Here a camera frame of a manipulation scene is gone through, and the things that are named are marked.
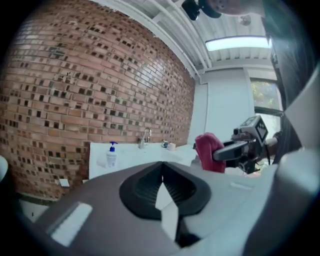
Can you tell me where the white tub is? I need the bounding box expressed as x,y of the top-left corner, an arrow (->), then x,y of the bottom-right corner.
0,154 -> 10,184

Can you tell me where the chrome faucet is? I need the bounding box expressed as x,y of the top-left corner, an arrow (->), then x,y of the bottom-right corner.
138,127 -> 153,150

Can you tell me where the black head-worn camera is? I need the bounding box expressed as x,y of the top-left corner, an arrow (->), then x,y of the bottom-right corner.
180,0 -> 223,21

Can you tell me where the window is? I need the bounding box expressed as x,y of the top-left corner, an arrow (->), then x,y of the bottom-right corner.
249,76 -> 286,141

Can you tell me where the person's right forearm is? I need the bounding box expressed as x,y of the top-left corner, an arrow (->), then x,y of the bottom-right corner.
264,130 -> 285,151

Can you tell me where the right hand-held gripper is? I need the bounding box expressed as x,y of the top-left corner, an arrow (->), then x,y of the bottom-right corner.
212,114 -> 270,174

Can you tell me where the round ceiling detector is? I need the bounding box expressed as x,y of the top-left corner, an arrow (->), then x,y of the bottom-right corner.
238,14 -> 252,26

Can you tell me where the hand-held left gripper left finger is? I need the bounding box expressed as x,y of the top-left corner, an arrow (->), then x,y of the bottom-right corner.
32,161 -> 181,256

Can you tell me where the person's black clothed torso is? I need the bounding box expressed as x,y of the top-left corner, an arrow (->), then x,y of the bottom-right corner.
261,0 -> 320,166

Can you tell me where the pink cloth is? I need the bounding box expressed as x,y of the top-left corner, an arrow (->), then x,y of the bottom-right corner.
194,132 -> 227,174

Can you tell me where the rectangular ceiling light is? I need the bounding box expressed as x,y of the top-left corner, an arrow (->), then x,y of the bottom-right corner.
204,35 -> 273,53

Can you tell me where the blue-capped white bottle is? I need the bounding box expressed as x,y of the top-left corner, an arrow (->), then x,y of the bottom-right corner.
105,141 -> 118,169

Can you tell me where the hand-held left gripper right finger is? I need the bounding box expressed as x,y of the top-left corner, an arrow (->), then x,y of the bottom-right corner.
162,161 -> 276,256

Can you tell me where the white ceramic sink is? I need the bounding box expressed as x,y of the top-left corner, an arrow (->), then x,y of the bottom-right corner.
88,141 -> 201,180

